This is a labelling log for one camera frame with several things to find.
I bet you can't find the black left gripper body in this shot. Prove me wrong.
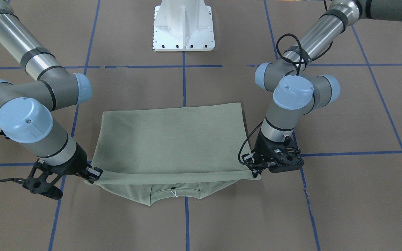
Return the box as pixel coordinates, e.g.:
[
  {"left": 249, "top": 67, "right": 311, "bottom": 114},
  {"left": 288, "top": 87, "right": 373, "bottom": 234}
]
[{"left": 241, "top": 132, "right": 304, "bottom": 173}]

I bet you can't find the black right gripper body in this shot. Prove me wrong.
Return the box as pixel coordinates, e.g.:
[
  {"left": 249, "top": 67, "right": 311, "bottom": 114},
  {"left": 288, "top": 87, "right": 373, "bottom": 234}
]
[{"left": 22, "top": 144, "right": 90, "bottom": 200}]

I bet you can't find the olive green long-sleeve shirt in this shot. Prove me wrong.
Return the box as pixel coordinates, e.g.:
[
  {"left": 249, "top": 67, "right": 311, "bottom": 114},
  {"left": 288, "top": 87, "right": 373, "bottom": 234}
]
[{"left": 91, "top": 103, "right": 254, "bottom": 206}]

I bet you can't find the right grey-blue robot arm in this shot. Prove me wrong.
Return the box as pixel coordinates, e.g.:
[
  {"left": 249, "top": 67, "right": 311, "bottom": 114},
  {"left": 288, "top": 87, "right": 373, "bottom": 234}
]
[{"left": 0, "top": 0, "right": 103, "bottom": 200}]

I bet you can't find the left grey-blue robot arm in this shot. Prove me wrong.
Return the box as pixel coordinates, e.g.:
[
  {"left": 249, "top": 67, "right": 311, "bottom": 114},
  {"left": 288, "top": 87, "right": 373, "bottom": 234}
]
[{"left": 238, "top": 0, "right": 402, "bottom": 178}]

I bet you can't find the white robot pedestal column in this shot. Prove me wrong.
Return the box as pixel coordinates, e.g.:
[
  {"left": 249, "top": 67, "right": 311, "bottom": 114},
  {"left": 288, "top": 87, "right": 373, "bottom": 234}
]
[{"left": 152, "top": 0, "right": 215, "bottom": 52}]

